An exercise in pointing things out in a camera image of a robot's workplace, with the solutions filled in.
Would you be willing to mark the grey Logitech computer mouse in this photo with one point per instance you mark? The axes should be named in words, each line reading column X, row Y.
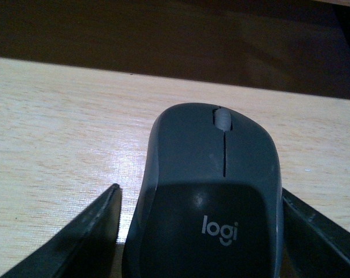
column 210, row 203

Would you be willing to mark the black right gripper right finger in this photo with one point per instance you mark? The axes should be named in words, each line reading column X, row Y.
column 315, row 245

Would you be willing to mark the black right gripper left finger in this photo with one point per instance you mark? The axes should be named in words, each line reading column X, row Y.
column 83, row 248

